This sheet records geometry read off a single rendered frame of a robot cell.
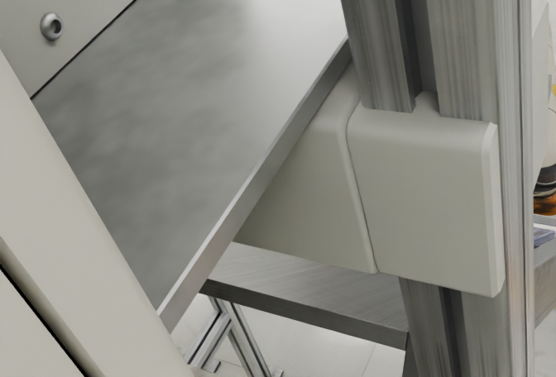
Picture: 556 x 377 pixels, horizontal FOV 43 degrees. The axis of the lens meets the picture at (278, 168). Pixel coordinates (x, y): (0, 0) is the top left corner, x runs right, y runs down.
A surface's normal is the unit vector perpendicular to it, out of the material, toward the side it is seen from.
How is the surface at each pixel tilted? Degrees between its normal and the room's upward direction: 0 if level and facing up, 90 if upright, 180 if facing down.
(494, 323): 90
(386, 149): 90
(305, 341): 0
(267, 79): 0
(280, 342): 0
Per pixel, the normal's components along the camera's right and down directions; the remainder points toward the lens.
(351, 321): -0.48, -0.02
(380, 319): 0.14, -0.99
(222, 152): -0.24, -0.72
